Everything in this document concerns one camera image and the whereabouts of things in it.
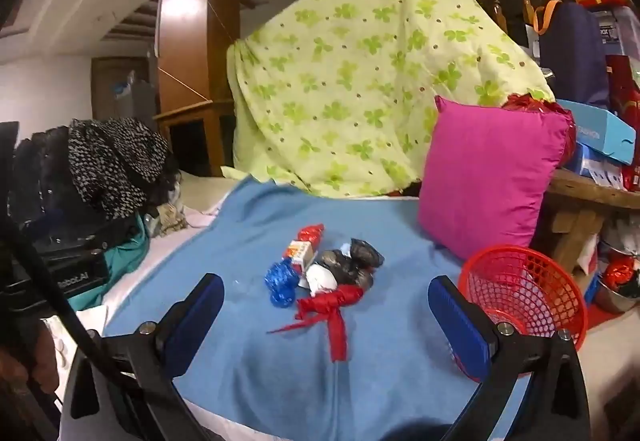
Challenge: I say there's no blue plastic bag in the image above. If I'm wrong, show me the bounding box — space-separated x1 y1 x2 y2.
264 260 302 308

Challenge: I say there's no shiny red plastic bag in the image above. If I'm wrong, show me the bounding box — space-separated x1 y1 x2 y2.
502 93 578 166

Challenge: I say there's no rough wooden bench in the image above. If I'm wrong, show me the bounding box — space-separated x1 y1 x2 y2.
542 168 640 272

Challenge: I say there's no small white orange carton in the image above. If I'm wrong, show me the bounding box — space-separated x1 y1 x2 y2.
283 241 318 267

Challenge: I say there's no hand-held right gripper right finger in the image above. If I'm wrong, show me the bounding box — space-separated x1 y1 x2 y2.
427 275 593 441

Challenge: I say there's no black plastic bag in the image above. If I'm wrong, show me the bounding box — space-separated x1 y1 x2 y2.
347 238 386 269
320 248 376 292

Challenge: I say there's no person's left hand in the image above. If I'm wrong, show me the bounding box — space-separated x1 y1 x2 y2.
0 318 61 397

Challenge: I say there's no pink pillow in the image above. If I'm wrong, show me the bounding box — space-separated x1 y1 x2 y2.
417 96 576 262

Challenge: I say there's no red-orange twisted plastic bag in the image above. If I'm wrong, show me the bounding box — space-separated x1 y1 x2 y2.
267 285 363 363

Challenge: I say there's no dark red gift box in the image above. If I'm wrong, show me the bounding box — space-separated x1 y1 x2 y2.
605 53 640 122

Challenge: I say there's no dark cloth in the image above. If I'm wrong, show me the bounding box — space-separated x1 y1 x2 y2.
10 126 76 232

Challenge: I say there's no curved wooden pillar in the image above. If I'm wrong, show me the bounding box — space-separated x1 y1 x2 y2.
157 0 246 176

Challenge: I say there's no green floral quilt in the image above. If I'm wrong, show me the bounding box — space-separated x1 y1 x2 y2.
226 0 556 199

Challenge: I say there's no steel bowl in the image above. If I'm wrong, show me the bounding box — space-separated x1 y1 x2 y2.
595 271 640 314

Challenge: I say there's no blue blanket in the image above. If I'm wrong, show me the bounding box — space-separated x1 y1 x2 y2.
102 176 531 434

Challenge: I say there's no clear plastic storage box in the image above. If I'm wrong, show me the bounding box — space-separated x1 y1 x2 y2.
595 6 640 66

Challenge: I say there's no blue shoebox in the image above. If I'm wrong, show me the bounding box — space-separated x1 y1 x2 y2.
555 98 638 166

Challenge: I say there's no black white dotted cloth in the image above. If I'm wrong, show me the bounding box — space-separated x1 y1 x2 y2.
67 117 168 221

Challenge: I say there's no blue white flat box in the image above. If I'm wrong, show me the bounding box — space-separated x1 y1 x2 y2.
567 143 626 186

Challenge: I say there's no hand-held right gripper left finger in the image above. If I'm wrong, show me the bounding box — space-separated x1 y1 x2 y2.
60 272 226 441

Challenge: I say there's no red plastic mesh basket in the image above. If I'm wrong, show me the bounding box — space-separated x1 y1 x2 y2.
450 245 588 379

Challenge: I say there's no grey cabinet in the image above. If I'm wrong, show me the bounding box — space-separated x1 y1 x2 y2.
112 71 158 132

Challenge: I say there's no white orange bundle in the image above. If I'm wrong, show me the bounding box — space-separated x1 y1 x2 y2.
305 263 341 296

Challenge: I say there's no navy bag with orange handle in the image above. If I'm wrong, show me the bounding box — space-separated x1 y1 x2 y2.
532 0 611 109

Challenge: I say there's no beige patterned cloth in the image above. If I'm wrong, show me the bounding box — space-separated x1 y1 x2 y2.
145 201 188 237

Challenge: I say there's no teal cloth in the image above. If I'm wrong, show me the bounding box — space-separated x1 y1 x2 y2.
67 216 151 312

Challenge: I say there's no red bag in steel bowl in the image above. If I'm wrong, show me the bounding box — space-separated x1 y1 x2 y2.
602 256 638 292

